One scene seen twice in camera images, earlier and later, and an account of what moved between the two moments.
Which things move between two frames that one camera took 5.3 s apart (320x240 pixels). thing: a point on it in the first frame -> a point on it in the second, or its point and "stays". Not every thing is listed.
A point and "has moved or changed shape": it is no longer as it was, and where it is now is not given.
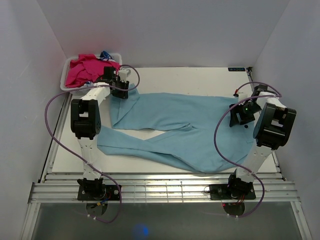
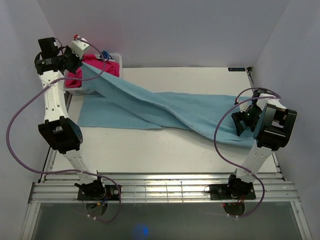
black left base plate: [105, 192] stays
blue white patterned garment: [105, 56] stays
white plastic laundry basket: [78, 90] stays
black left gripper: [123, 94] -> [77, 61]
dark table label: [236, 69] stays
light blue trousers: [197, 129] has moved or changed shape
